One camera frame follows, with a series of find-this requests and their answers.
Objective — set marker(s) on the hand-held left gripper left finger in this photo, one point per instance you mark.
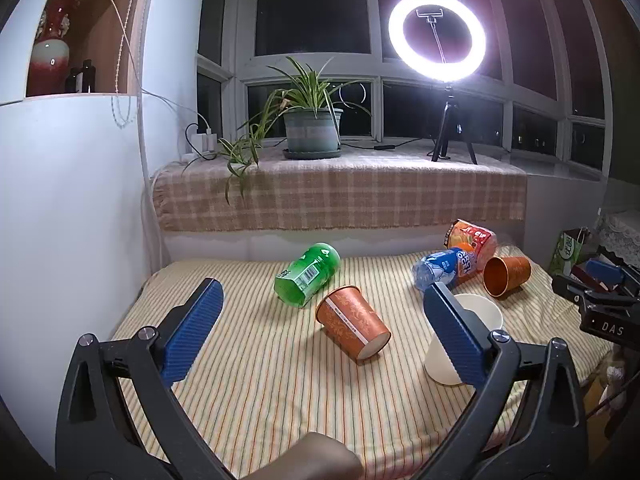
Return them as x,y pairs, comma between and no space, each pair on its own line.
196,327

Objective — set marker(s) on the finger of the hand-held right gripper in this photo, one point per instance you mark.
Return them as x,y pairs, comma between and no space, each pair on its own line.
570,286
605,271

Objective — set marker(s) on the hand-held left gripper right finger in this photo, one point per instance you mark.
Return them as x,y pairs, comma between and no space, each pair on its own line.
452,340

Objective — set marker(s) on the orange patterned paper cup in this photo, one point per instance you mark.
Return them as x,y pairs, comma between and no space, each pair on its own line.
350,325

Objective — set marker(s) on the white paper cup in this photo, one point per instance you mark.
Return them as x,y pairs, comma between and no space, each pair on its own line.
481,310

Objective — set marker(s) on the plain brown paper cup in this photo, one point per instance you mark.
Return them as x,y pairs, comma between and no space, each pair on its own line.
517,267

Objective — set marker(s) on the green paper bag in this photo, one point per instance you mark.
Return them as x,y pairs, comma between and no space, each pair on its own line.
567,252

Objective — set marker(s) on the white lace cloth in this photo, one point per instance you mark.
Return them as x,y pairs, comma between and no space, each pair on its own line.
622,235

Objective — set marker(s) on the blue plastic bottle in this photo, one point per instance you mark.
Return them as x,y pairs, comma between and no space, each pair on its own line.
444,266

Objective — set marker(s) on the striped table cloth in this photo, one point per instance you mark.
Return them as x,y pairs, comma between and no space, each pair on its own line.
270,400

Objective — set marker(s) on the red orange snack can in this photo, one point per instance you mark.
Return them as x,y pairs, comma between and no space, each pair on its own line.
475,237

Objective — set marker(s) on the brown leather chair back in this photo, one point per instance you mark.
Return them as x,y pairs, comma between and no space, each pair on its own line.
310,457

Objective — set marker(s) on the checkered windowsill cloth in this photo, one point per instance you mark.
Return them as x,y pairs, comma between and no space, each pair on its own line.
350,195

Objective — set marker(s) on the black tripod stand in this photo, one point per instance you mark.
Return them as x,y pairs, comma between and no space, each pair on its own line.
445,120

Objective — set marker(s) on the flower pot saucer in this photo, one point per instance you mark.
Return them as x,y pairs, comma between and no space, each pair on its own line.
312,154

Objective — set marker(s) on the grey green flower pot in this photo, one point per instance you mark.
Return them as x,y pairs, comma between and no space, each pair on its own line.
311,130

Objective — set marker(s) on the spider plant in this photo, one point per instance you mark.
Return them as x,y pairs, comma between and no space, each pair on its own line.
305,87

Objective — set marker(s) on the dark glass bottle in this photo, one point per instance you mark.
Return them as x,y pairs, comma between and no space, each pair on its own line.
75,82
88,77

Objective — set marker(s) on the wooden shelf niche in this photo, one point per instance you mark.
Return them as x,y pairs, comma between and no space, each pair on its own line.
107,35

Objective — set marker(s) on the red white ceramic vase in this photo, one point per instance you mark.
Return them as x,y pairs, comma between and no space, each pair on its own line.
47,60

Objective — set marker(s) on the phone holder clamp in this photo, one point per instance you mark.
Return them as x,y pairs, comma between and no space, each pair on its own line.
431,12

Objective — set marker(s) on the white wall charger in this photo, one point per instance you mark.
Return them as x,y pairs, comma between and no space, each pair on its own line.
206,141

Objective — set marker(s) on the white window frame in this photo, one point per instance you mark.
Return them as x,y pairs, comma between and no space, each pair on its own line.
372,67

